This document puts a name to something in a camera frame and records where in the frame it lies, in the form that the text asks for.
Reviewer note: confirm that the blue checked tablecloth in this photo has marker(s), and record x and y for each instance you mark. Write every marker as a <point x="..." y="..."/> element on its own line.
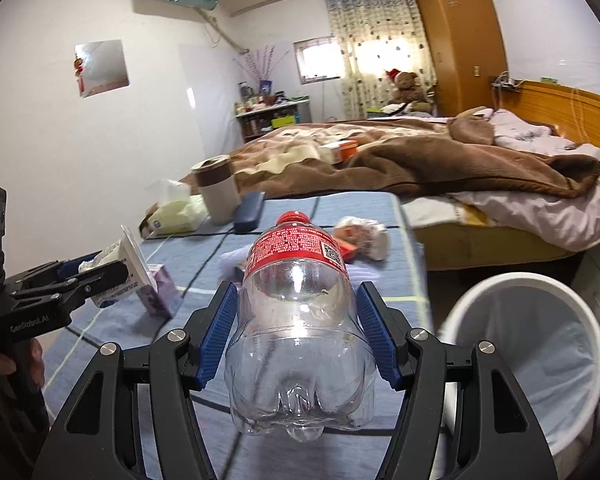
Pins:
<point x="205" y="270"/>

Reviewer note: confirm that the beige and brown tumbler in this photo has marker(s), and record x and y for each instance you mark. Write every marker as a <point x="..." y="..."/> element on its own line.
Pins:
<point x="215" y="187"/>

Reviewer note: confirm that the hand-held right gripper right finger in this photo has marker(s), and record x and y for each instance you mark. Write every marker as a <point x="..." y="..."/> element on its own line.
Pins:
<point x="374" y="330"/>

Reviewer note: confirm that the brown teddy bear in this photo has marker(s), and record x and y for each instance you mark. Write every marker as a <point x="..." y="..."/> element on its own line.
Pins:
<point x="404" y="90"/>

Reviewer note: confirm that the air conditioner pipe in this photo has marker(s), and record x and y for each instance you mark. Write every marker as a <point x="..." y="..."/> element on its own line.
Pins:
<point x="225" y="35"/>

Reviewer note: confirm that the small purple box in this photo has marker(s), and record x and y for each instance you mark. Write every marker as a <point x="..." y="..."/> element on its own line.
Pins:
<point x="157" y="290"/>

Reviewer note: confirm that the clear plastic wrap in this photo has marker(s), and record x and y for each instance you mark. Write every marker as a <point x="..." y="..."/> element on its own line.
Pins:
<point x="232" y="260"/>

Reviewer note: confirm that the brown blanket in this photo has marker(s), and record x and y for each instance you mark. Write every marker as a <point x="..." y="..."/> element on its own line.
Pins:
<point x="404" y="160"/>

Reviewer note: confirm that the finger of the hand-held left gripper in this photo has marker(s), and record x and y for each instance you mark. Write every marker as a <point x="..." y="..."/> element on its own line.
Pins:
<point x="105" y="280"/>
<point x="70" y="266"/>

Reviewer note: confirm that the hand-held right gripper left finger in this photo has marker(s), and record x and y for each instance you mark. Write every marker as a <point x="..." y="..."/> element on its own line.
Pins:
<point x="225" y="325"/>

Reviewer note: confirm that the orange and white box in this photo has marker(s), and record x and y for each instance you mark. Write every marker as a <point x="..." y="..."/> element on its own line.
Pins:
<point x="340" y="150"/>

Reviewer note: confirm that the white plastic packet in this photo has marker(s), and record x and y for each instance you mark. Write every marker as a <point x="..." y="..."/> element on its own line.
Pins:
<point x="130" y="260"/>

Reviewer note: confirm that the small window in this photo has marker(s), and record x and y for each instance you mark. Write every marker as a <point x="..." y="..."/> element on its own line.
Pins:
<point x="317" y="60"/>

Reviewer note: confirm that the red box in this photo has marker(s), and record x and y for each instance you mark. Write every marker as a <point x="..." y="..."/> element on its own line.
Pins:
<point x="347" y="250"/>

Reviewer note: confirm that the crumpled plastic wrapper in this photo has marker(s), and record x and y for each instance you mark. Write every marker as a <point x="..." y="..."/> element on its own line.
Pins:
<point x="364" y="232"/>

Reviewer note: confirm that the white trash bin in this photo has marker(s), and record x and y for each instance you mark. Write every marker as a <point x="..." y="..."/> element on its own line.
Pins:
<point x="544" y="360"/>

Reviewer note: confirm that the clear plastic bottle red label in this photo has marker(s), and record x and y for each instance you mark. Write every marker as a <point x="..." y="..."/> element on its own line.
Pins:
<point x="300" y="320"/>

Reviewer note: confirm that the person's left hand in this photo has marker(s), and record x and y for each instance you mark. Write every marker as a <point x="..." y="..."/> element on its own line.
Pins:
<point x="36" y="357"/>

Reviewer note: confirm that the wooden wardrobe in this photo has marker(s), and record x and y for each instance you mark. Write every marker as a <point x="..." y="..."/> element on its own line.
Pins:
<point x="454" y="35"/>

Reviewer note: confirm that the brown cardboard piece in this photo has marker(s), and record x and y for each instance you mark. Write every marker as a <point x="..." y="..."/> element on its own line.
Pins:
<point x="147" y="217"/>

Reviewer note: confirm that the dark blue glasses case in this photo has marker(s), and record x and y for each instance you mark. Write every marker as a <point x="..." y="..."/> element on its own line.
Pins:
<point x="247" y="212"/>

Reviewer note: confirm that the pink quilt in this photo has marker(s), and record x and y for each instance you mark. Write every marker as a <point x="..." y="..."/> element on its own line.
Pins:
<point x="544" y="212"/>

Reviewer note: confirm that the patterned curtain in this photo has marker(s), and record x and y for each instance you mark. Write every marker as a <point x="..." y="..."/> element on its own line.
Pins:
<point x="374" y="50"/>

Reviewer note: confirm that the white shelf unit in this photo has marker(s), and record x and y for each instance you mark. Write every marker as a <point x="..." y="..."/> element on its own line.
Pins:
<point x="272" y="115"/>

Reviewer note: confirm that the green flat box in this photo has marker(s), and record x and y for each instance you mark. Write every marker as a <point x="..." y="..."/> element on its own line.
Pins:
<point x="549" y="79"/>

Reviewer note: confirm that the wooden bed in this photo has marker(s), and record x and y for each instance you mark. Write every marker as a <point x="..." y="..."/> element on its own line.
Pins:
<point x="554" y="105"/>

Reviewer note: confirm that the pale green tissue pack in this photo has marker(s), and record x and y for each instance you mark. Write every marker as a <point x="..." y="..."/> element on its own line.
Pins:
<point x="172" y="215"/>

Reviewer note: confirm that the dried branch decoration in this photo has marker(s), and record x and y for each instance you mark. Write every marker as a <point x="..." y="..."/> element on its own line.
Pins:
<point x="260" y="62"/>

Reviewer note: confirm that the wall mirror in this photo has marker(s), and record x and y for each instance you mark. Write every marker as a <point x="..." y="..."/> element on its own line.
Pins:
<point x="102" y="67"/>

